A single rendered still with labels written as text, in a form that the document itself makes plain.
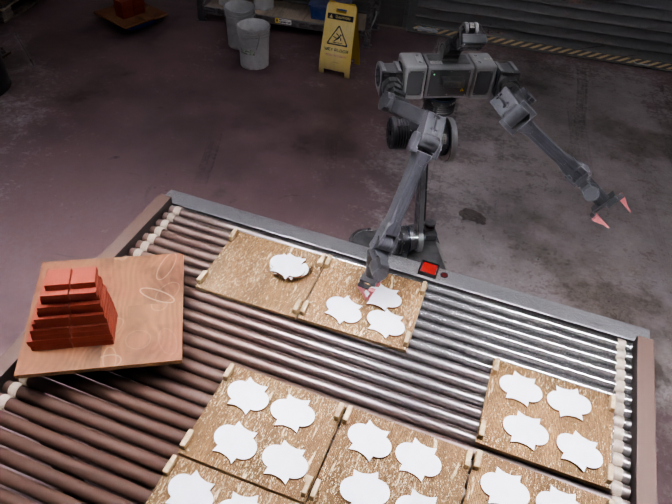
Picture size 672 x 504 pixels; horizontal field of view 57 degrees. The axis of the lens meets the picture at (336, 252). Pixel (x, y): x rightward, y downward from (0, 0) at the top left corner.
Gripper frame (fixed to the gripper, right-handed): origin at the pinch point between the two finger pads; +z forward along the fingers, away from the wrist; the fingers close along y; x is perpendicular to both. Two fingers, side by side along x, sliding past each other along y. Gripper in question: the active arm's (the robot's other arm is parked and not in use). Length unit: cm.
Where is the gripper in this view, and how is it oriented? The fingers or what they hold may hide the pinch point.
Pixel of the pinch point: (371, 291)
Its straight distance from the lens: 236.9
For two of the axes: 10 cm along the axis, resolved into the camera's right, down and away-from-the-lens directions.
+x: -8.9, -3.2, 3.4
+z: -0.4, 7.7, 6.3
